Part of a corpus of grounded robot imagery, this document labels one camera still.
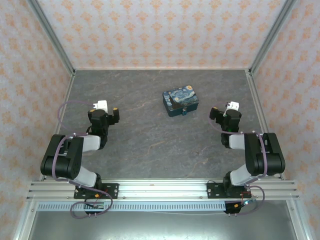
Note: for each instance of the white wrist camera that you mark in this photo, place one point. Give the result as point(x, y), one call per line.
point(102, 105)
point(235, 105)

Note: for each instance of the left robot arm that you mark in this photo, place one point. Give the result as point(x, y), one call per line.
point(67, 160)

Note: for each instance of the starry night painted box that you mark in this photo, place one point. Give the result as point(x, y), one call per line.
point(181, 97)

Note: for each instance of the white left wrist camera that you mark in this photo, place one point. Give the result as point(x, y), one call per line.
point(102, 105)

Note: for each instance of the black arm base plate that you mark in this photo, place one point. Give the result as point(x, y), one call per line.
point(215, 191)
point(111, 191)

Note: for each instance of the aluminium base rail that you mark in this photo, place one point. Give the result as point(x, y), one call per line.
point(162, 191)

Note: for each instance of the aluminium frame post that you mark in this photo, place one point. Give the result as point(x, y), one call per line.
point(270, 37)
point(52, 37)

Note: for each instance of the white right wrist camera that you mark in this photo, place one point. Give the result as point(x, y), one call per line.
point(235, 105)

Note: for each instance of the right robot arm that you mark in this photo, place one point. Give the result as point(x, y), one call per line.
point(255, 155)

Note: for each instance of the aluminium table edge rail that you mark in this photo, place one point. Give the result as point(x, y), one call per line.
point(258, 100)
point(67, 92)

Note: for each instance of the small blue padlock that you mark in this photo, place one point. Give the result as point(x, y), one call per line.
point(184, 112)

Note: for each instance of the small circuit board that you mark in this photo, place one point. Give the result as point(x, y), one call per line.
point(243, 203)
point(96, 205)

